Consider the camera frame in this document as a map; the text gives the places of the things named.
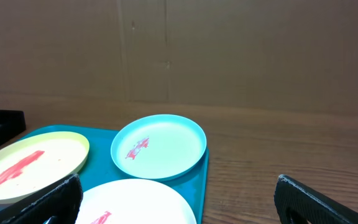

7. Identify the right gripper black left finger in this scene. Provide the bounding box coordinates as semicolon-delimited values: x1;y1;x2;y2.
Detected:
0;174;83;224

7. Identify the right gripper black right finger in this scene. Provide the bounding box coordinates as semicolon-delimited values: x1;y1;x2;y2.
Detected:
273;174;358;224

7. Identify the yellow plate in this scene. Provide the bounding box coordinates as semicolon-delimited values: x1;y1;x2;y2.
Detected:
0;131;90;204

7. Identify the white plate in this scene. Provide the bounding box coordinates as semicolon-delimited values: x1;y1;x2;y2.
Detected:
75;179;196;224

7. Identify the teal plastic serving tray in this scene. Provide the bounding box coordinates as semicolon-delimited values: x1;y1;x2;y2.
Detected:
24;125;209;224

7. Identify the light blue plate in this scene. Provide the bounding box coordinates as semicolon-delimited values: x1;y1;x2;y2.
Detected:
110;114;207;181

